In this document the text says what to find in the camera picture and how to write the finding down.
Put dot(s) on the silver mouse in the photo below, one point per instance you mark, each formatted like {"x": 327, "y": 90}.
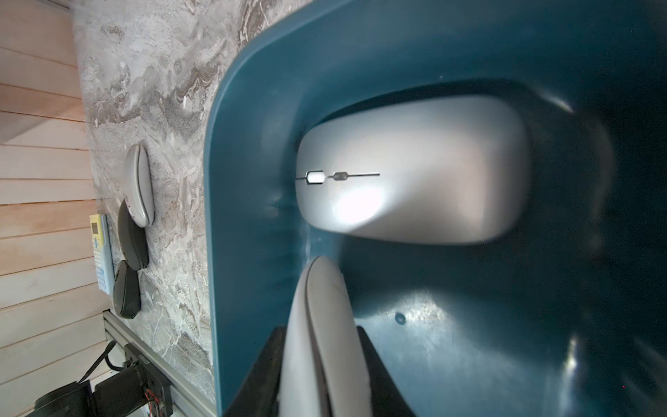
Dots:
{"x": 137, "y": 186}
{"x": 447, "y": 171}

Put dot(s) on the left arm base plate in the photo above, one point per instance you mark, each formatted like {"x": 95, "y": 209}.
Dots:
{"x": 136, "y": 384}

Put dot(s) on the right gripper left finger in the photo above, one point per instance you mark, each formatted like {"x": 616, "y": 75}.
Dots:
{"x": 258, "y": 395}

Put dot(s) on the white computer mouse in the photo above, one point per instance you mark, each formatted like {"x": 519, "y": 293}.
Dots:
{"x": 323, "y": 371}

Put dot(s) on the yellow calculator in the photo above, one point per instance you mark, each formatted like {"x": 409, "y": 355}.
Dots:
{"x": 102, "y": 253}

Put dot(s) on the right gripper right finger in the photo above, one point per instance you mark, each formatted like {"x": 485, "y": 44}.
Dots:
{"x": 386, "y": 399}

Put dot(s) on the teal plastic storage tray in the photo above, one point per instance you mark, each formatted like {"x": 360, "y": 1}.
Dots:
{"x": 565, "y": 313}

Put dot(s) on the black mouse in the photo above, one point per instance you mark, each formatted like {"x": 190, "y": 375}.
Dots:
{"x": 132, "y": 240}
{"x": 126, "y": 292}

